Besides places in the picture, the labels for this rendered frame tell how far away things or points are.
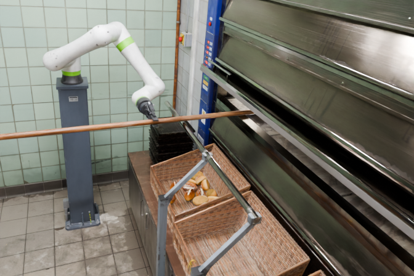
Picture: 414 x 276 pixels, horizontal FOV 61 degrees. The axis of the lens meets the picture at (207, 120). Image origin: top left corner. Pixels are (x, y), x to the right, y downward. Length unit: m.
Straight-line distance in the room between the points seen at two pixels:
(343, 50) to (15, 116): 2.59
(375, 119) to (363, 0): 0.42
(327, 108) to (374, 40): 0.33
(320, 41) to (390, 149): 0.52
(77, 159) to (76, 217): 0.53
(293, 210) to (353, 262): 0.38
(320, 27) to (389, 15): 0.33
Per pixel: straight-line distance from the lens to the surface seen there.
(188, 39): 2.85
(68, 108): 2.61
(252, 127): 2.07
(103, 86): 3.17
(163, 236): 1.94
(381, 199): 1.20
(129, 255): 2.86
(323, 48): 1.52
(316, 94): 1.59
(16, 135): 1.92
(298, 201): 1.79
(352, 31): 1.46
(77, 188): 2.93
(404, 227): 1.17
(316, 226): 1.71
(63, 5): 3.00
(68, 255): 2.93
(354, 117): 1.43
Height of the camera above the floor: 2.03
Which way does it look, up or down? 24 degrees down
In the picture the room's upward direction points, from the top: 5 degrees clockwise
